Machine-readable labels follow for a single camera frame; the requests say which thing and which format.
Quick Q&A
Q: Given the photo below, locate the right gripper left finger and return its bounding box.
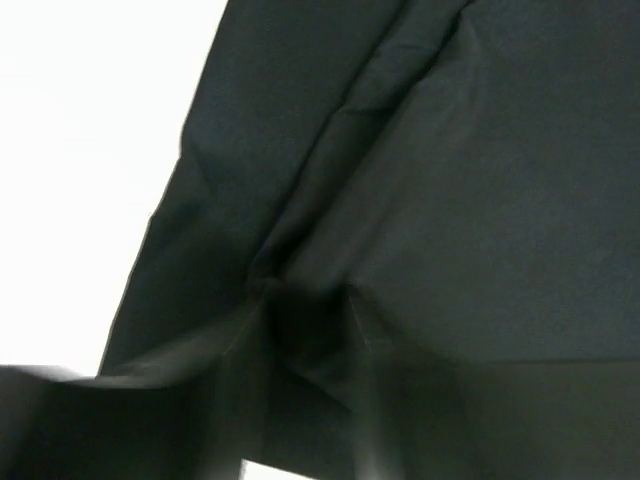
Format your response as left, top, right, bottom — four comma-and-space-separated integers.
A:
1, 303, 270, 479

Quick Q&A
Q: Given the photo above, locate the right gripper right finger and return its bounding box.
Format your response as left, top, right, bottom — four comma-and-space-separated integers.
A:
347, 291, 639, 479

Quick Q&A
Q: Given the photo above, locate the black cloth placemat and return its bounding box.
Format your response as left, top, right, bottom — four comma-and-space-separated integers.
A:
100, 1, 639, 479

